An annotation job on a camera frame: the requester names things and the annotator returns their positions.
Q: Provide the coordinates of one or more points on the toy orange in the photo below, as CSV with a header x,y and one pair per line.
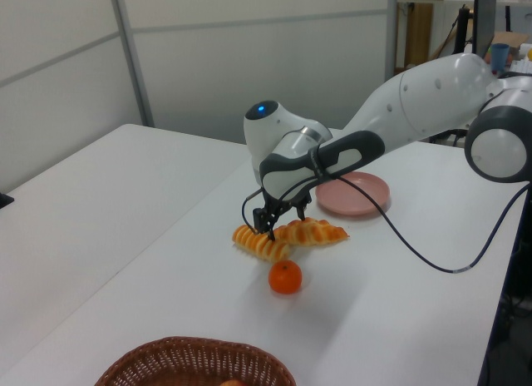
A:
x,y
285,277

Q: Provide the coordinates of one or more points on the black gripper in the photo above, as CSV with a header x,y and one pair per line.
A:
x,y
287,201

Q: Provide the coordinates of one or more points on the braided toy bread loaf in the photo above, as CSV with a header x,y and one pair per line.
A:
x,y
316,234

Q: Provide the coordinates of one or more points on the ridged toy bread roll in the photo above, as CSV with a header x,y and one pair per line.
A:
x,y
249,237

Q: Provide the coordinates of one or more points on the blue cup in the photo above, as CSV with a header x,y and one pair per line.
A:
x,y
500,57

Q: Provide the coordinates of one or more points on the pink plate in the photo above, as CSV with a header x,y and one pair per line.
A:
x,y
345,204

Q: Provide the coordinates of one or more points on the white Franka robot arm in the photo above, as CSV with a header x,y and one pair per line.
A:
x,y
428,99

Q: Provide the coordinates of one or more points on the brown cardboard panel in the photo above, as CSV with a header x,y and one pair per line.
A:
x,y
417,34

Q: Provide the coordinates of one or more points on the black monitor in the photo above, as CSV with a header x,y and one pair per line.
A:
x,y
484,16

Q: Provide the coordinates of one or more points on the brown woven basket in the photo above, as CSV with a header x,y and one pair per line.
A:
x,y
187,361

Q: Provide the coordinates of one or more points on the black tripod stand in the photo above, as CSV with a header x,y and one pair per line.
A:
x,y
462,26

